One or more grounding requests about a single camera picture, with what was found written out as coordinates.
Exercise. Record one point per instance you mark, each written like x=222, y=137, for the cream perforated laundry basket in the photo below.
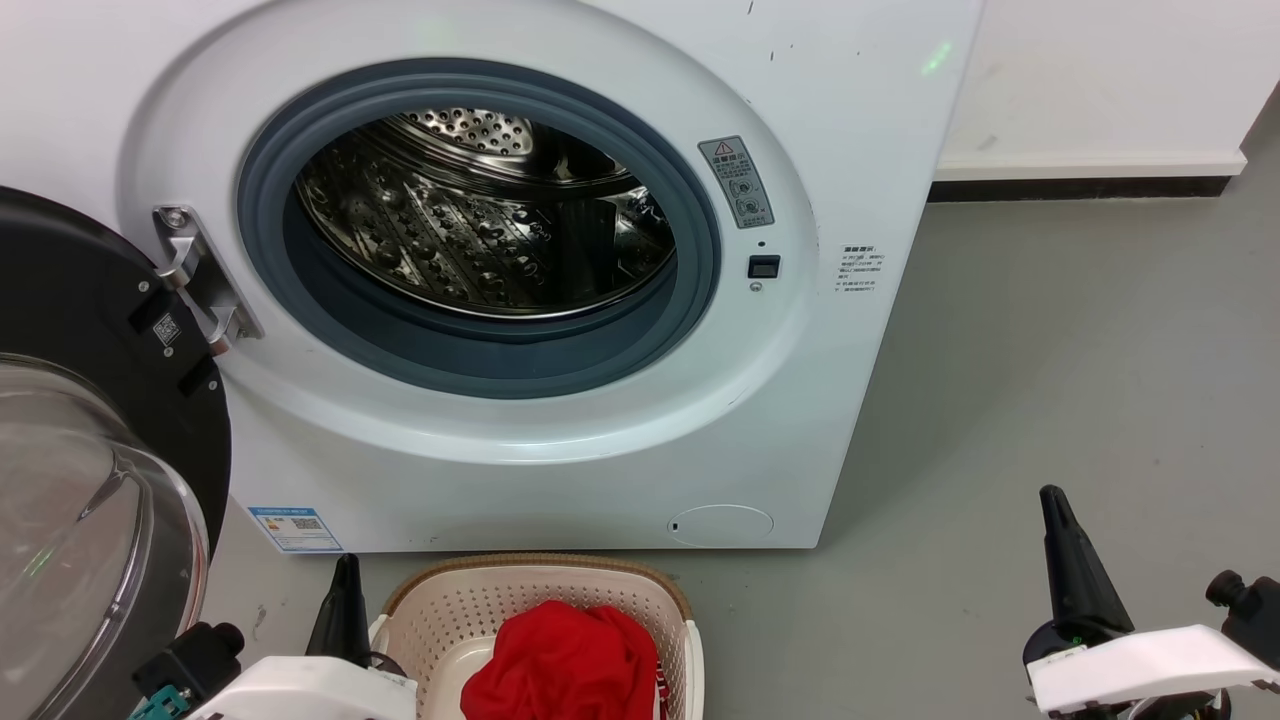
x=450, y=620

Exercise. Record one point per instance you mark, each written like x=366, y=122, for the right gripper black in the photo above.
x=1070, y=640

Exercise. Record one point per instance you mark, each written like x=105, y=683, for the blue energy label sticker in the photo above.
x=295, y=530

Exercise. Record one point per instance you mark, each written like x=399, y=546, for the red garment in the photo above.
x=560, y=665

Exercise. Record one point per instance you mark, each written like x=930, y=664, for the silver metal door hinge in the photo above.
x=205, y=285

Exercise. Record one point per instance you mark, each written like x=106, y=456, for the open washer door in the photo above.
x=70, y=300

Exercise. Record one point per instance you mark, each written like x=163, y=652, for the black door latch socket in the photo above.
x=764, y=267

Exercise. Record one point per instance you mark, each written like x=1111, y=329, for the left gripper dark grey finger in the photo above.
x=356, y=625
x=328, y=625

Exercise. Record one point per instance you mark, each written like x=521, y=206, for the perforated stainless steel drum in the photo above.
x=450, y=230

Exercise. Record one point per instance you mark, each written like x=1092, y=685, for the round white filter cover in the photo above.
x=720, y=525

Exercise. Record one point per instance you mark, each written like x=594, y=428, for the white front-load washing machine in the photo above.
x=850, y=400

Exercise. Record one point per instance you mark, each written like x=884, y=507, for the white QR code sticker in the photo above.
x=166, y=329

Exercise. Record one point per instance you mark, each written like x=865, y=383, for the white text label sticker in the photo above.
x=862, y=270

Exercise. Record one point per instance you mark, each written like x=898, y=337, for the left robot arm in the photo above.
x=195, y=655

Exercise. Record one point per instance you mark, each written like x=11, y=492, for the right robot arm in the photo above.
x=1250, y=605

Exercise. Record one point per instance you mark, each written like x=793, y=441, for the grey rubber door gasket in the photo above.
x=480, y=360

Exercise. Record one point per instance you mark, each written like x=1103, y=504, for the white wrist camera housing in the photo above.
x=300, y=695
x=1150, y=665

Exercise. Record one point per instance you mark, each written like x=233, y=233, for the right white wrist camera housing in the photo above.
x=1150, y=665

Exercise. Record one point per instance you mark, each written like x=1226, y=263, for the left white wrist camera housing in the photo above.
x=300, y=695

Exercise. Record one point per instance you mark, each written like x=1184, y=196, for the grey warning sticker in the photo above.
x=736, y=182

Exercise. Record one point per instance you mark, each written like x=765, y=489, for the white and black baseboard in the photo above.
x=1080, y=175

